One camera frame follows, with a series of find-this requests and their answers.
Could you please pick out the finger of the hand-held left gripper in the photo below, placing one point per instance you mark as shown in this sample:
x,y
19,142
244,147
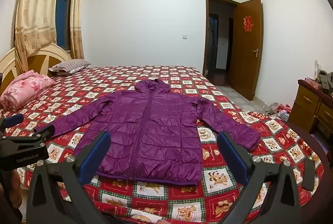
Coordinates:
x,y
45,132
14,120

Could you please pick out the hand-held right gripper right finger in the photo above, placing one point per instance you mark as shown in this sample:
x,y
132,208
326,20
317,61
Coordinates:
x,y
232,159

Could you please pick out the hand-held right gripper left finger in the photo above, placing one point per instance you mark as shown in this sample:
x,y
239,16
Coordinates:
x,y
95,159

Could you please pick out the purple puffer jacket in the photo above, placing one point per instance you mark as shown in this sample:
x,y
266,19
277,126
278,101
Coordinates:
x,y
161,135

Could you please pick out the clothes pile on floor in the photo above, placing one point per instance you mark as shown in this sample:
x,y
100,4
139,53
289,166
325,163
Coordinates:
x,y
278,109

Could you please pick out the clothes heap on dresser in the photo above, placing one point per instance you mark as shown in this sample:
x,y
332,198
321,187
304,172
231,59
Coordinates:
x,y
325,81

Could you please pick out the pink floral quilt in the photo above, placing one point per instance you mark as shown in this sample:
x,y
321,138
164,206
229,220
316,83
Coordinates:
x,y
23,88

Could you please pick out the red printed bedsheet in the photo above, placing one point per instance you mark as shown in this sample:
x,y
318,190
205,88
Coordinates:
x,y
182,198

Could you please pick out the striped pillow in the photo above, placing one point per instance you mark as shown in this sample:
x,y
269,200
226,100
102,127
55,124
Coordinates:
x,y
70,66

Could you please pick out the cream wooden headboard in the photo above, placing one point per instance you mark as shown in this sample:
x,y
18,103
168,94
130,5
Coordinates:
x,y
52,60

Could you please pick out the wooden dresser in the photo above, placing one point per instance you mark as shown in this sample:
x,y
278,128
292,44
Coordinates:
x,y
304,104

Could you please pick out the brown wooden door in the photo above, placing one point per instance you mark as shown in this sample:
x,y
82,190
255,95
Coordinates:
x,y
244,68

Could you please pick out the wide beige patterned curtain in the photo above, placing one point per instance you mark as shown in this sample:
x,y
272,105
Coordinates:
x,y
36,18

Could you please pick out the window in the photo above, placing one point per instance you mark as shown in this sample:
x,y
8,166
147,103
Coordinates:
x,y
62,21

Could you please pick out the narrow beige patterned curtain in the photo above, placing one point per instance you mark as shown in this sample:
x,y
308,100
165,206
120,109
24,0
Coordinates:
x,y
76,18

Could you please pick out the red paper door decoration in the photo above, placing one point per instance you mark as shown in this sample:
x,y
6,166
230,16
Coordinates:
x,y
247,23

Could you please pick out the brown door frame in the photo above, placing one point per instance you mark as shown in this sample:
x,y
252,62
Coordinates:
x,y
206,31

